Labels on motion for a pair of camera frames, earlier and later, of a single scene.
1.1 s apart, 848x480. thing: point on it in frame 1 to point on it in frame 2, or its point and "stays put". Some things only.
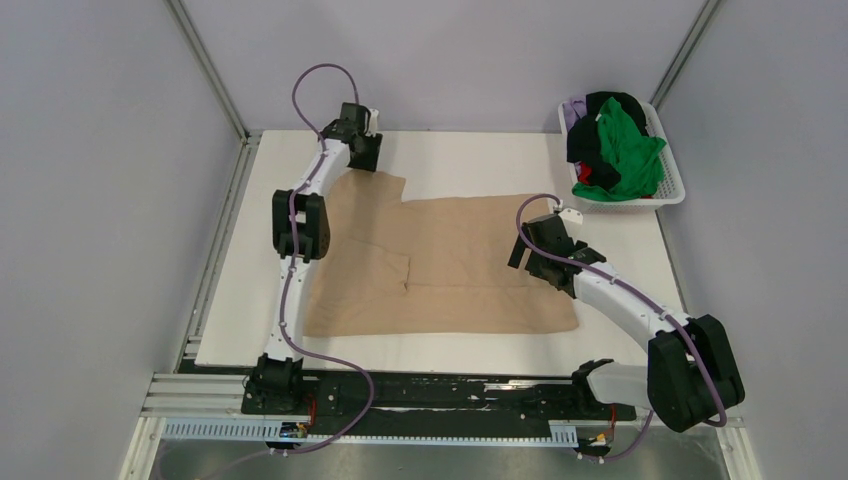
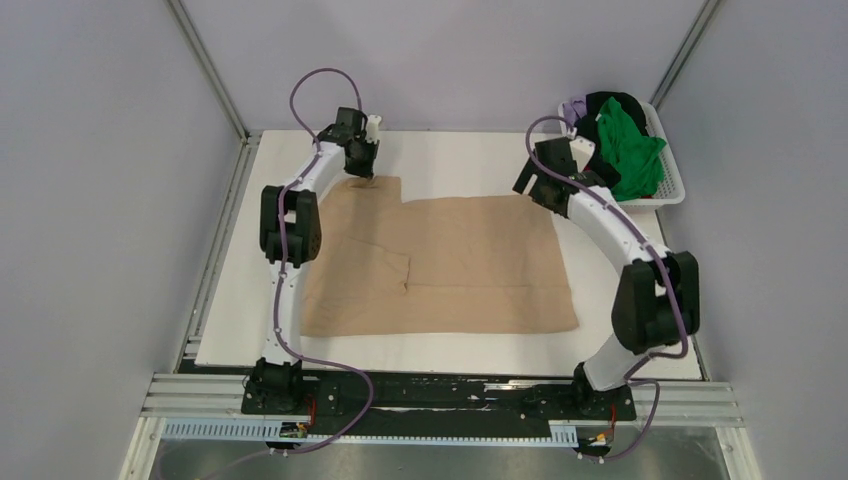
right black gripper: (517, 254) to (527, 174)
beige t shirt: (426, 266) stays put
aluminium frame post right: (685, 51) stays put
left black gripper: (370, 162) stays put
